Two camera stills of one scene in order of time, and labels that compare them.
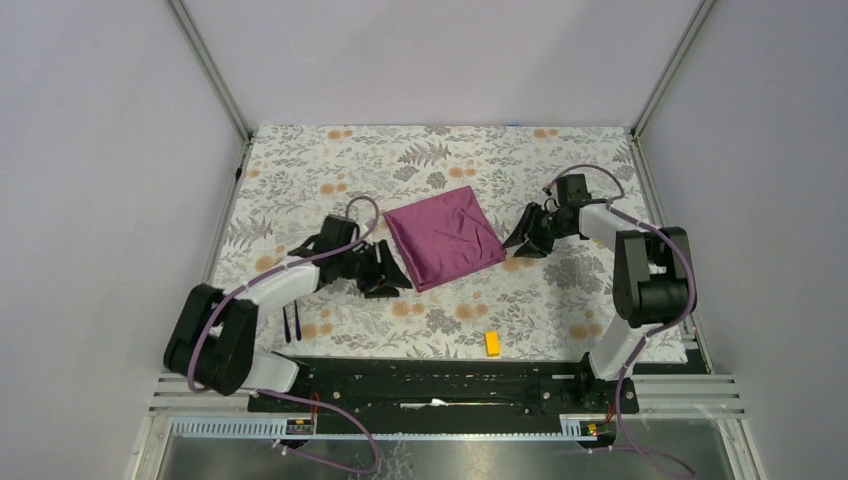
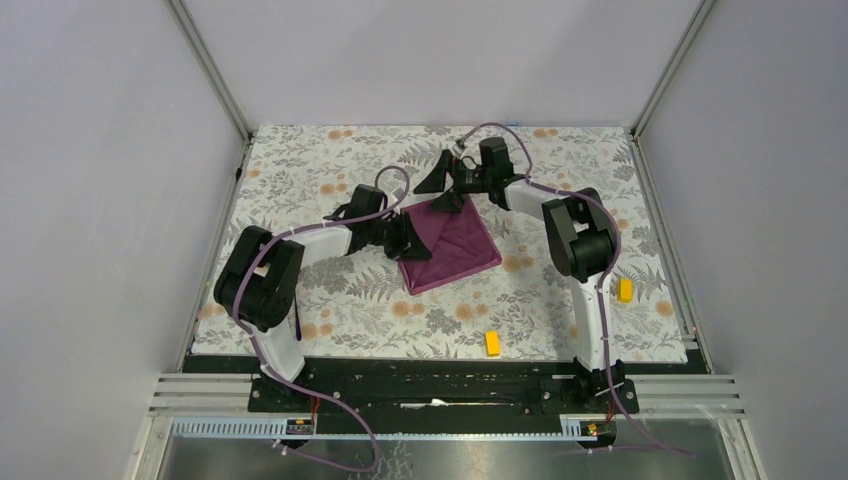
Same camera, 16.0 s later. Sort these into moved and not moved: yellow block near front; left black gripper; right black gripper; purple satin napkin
Moved: left black gripper; right black gripper
Not moved: purple satin napkin; yellow block near front
